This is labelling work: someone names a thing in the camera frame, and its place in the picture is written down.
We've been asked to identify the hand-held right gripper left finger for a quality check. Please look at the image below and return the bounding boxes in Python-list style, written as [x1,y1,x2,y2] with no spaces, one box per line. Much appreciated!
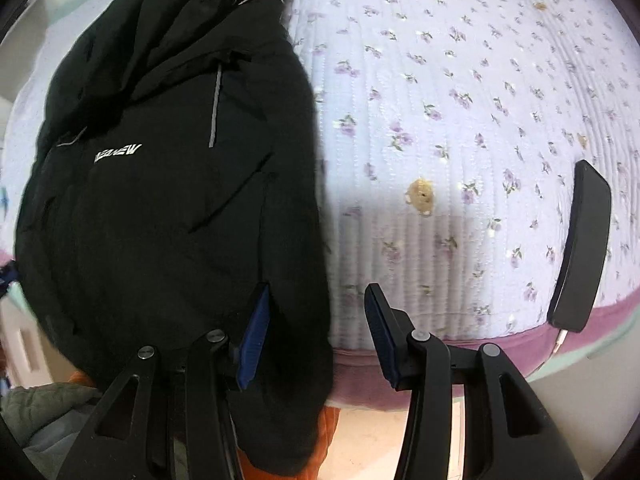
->
[57,282,273,480]

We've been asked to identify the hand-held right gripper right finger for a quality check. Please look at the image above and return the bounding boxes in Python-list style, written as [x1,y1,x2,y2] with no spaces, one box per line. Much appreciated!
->
[364,282,586,480]

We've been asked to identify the black hooded jacket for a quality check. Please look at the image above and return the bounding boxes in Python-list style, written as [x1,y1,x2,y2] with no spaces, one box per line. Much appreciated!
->
[14,0,335,476]

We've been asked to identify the pink bed sheet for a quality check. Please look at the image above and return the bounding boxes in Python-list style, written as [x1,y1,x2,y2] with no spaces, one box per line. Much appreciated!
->
[0,252,640,413]

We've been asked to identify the orange cloth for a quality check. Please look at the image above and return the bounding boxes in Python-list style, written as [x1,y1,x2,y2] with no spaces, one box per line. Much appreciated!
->
[67,370,341,480]

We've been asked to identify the floral lavender quilt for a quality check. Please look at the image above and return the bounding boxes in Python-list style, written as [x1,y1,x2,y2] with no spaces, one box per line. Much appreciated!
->
[30,0,640,376]

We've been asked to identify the lilac floral quilt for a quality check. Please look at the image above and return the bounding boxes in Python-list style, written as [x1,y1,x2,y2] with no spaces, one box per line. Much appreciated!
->
[0,0,640,356]

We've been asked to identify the black smartphone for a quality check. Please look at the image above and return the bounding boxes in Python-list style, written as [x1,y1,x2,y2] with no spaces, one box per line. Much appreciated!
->
[546,159,613,333]

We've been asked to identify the green quilted cloth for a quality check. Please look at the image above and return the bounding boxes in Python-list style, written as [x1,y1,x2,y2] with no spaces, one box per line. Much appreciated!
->
[0,382,101,448]

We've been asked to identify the white charging cable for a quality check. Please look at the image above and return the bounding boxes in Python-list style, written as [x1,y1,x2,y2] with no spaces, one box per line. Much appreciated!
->
[530,327,571,376]

